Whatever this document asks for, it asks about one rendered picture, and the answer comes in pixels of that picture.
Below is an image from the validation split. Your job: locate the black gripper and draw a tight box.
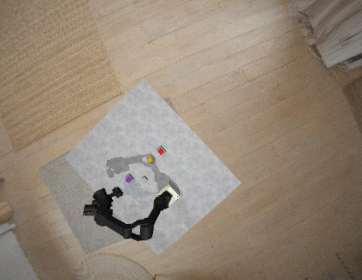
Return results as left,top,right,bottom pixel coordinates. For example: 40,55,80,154
92,186,123,207

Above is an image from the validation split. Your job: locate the purple button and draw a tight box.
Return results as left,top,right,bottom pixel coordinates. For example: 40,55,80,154
125,175,133,183

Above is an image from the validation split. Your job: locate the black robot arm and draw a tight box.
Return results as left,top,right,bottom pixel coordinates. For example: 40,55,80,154
83,188,173,241

